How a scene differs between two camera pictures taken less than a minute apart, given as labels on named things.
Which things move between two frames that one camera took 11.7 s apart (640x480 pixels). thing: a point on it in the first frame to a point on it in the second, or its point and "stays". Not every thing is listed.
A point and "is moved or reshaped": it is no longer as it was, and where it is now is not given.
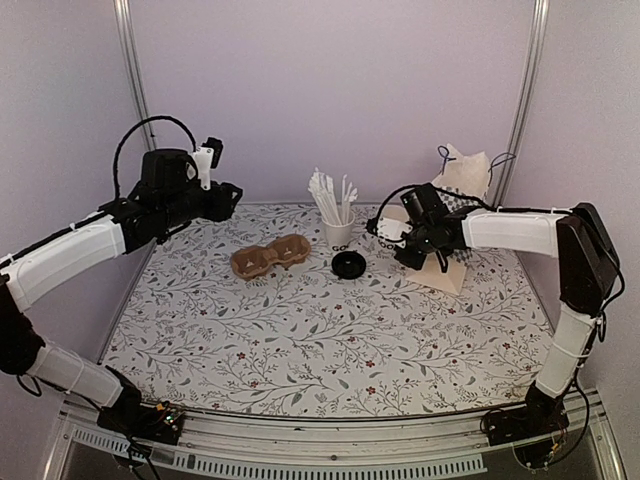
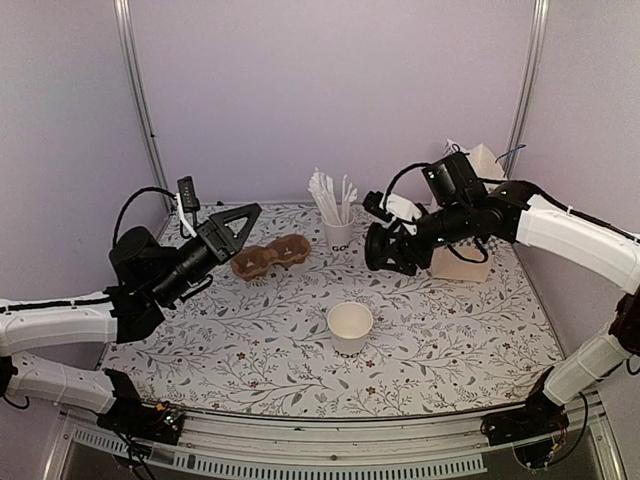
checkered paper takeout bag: x=460 y=186 is moved or reshaped
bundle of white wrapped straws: x=322 y=188 stays
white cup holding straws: x=339 y=237 stays
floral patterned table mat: x=254 y=311 stays
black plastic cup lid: x=348 y=265 to x=376 y=245
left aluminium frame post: x=126 y=26 stays
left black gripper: x=222 y=207 to x=221 y=248
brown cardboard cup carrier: x=255 y=261 stays
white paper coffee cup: x=398 y=212 is moved or reshaped
